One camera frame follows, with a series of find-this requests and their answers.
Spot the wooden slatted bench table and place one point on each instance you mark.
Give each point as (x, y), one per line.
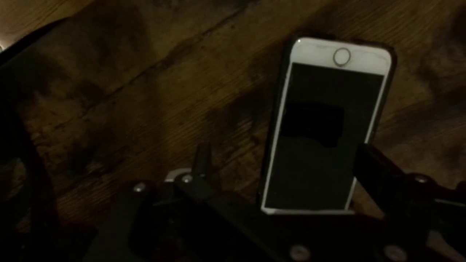
(127, 89)

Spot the white smartphone black case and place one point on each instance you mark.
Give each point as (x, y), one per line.
(328, 103)

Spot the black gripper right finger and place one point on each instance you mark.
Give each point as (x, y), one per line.
(378, 173)

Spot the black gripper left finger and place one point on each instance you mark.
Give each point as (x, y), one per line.
(203, 162)

